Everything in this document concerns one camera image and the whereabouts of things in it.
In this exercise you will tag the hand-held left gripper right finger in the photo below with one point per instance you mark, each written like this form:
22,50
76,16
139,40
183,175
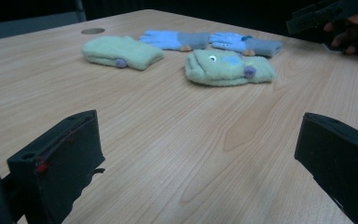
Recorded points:
341,155

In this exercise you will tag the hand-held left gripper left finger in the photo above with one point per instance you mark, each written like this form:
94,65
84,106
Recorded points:
62,161

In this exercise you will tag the blue and grey glove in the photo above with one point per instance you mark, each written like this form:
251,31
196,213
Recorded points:
171,39
245,44

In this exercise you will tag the green mitten with eye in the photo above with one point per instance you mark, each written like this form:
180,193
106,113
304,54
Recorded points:
223,70

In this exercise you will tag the plain green mitten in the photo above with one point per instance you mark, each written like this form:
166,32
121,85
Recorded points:
121,51

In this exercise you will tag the round grey table grommet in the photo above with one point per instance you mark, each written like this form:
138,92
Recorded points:
93,30

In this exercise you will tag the grey chair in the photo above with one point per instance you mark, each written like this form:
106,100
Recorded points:
28,26

